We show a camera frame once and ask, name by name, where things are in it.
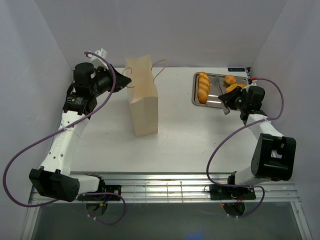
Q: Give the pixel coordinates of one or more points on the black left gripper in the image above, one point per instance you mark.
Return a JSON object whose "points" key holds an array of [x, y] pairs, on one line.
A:
{"points": [[121, 81]]}

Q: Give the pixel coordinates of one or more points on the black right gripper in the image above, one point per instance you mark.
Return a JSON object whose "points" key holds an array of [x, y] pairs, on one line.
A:
{"points": [[228, 98]]}

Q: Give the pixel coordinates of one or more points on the metal serving tongs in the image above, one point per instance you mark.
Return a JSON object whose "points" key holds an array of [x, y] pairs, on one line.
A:
{"points": [[216, 83]]}

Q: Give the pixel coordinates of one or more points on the beige paper bag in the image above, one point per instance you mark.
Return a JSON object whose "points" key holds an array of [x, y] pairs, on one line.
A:
{"points": [[142, 95]]}

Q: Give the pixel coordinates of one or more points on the scored baguette fake bread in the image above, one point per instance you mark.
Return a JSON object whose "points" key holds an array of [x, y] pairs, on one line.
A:
{"points": [[203, 87]]}

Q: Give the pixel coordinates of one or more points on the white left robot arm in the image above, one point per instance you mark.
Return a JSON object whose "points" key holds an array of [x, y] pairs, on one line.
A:
{"points": [[52, 179]]}

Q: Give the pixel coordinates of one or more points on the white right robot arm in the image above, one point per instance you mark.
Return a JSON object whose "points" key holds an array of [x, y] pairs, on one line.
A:
{"points": [[274, 154]]}

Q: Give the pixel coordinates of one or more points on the small round fake bun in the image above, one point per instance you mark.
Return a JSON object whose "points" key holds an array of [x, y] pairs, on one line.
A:
{"points": [[230, 79]]}

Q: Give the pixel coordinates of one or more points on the stainless steel tray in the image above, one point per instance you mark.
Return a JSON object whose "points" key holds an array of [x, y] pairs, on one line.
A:
{"points": [[213, 101]]}

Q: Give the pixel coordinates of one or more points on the ring shaped fake bread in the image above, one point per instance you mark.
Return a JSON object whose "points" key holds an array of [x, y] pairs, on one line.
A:
{"points": [[234, 86]]}

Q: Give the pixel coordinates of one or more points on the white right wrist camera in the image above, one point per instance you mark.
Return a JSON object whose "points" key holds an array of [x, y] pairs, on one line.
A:
{"points": [[251, 82]]}

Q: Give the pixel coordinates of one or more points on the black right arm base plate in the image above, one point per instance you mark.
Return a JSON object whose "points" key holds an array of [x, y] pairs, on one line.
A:
{"points": [[229, 193]]}

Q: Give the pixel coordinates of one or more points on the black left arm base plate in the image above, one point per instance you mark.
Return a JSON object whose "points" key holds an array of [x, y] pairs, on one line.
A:
{"points": [[103, 188]]}

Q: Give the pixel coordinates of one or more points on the aluminium table frame rail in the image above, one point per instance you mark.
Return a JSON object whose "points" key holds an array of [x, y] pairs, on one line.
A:
{"points": [[163, 177]]}

